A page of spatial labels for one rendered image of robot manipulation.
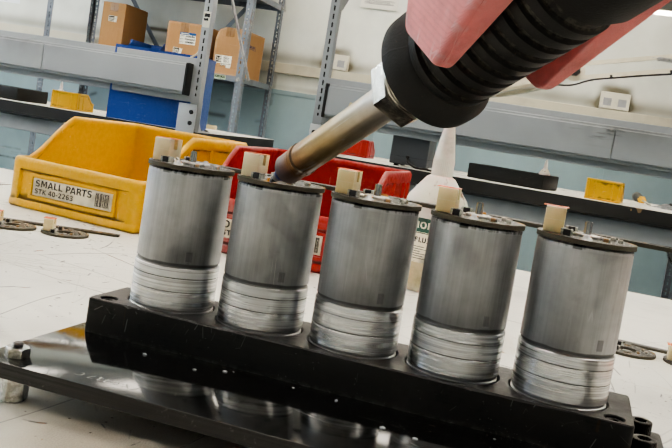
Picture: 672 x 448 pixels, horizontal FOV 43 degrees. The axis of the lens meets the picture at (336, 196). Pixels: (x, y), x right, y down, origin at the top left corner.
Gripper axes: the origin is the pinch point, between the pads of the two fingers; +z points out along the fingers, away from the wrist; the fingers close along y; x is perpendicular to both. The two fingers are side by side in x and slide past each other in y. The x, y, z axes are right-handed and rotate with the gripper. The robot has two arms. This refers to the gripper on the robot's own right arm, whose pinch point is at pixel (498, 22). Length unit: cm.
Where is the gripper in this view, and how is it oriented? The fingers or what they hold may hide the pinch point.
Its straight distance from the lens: 15.9
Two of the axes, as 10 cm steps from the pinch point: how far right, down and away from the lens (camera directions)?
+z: -3.7, 7.9, 4.9
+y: -8.7, -1.1, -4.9
